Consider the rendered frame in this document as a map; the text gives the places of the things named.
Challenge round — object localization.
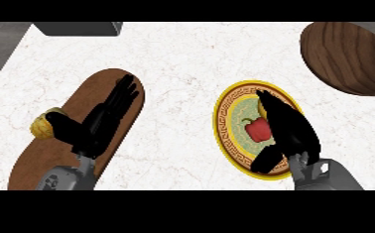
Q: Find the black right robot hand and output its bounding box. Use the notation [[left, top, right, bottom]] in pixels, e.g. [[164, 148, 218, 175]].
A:
[[249, 89, 322, 175]]

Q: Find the red bell pepper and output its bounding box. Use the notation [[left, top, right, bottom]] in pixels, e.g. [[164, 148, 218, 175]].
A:
[[241, 116, 275, 143]]

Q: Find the brown oval cutting board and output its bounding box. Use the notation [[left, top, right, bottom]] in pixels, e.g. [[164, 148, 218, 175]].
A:
[[7, 67, 146, 191]]

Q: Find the yellow bumpy fruit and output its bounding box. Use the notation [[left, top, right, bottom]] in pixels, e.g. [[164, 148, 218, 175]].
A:
[[30, 107, 71, 141]]

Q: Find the brown wooden bowl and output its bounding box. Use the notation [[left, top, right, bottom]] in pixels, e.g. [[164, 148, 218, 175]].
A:
[[298, 22, 375, 97]]

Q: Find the yellow patterned plate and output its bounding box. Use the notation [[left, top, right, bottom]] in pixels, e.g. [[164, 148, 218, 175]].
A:
[[213, 79, 304, 181]]

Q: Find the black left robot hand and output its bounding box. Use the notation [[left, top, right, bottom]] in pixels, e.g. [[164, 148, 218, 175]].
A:
[[44, 73, 140, 161]]

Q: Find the dark grey appliance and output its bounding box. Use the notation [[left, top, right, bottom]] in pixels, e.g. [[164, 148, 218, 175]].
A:
[[32, 22, 124, 38]]

